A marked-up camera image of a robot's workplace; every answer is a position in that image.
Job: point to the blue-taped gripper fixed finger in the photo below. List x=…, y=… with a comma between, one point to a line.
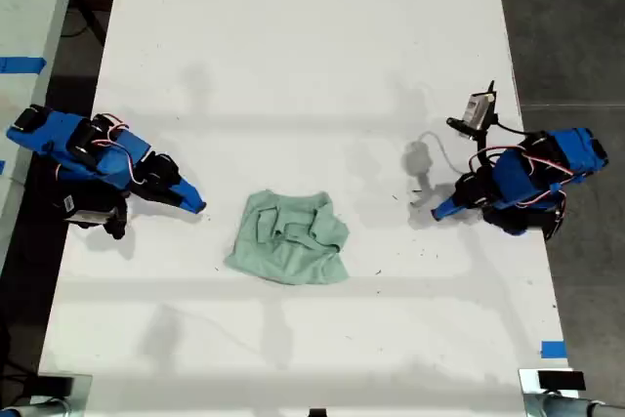
x=450, y=205
x=188, y=195

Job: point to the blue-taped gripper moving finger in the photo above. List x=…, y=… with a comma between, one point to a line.
x=168, y=199
x=446, y=214

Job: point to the pale green T-shirt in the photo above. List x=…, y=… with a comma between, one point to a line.
x=288, y=246

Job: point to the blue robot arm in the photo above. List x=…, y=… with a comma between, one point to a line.
x=112, y=148
x=517, y=173

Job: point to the short blue tape strip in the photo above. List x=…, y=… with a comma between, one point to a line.
x=554, y=348

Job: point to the long blue tape strip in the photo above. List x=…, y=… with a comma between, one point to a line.
x=22, y=65

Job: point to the pale side table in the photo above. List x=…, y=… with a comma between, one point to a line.
x=29, y=12

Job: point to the small black box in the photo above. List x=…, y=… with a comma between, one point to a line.
x=54, y=386

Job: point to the grey metal pipe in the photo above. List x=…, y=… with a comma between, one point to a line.
x=586, y=409
x=34, y=409

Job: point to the black camera stalk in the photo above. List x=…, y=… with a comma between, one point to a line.
x=481, y=143
x=118, y=221

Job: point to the black camera box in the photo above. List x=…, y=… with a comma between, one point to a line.
x=83, y=209
x=477, y=112

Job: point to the metal corner bracket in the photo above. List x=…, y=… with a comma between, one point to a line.
x=528, y=383
x=82, y=395

